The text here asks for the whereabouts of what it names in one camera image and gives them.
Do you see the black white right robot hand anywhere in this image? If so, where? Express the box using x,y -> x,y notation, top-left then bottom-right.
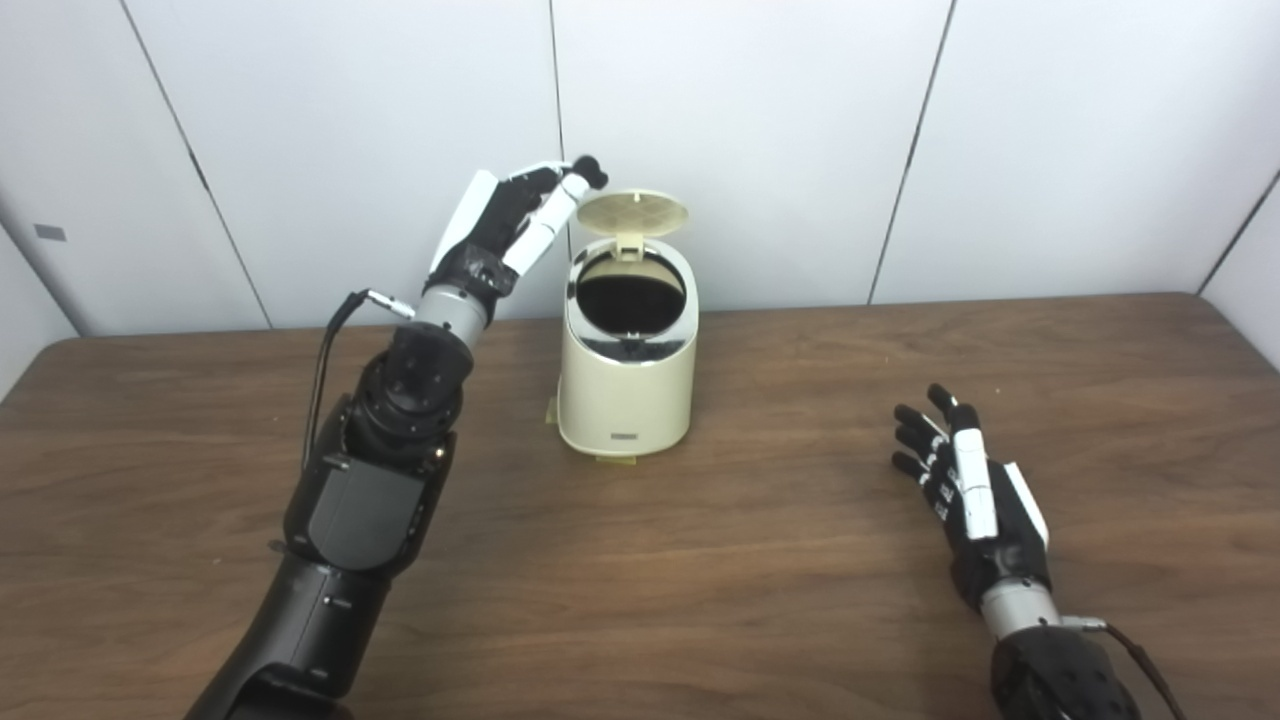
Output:
890,384 -> 1053,613

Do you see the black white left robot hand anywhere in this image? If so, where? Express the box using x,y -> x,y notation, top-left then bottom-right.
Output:
428,155 -> 609,321

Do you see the round cream bin lid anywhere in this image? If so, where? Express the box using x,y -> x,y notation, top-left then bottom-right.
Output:
576,189 -> 691,263

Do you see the cream-colored bin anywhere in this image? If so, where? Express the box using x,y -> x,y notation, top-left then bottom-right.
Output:
556,238 -> 699,459

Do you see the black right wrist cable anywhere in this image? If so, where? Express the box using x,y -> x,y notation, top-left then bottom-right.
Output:
1060,617 -> 1189,720

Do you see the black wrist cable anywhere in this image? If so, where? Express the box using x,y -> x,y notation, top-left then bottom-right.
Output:
300,289 -> 419,471
1060,617 -> 1189,720

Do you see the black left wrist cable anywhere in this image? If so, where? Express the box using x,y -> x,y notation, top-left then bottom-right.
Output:
300,289 -> 419,471

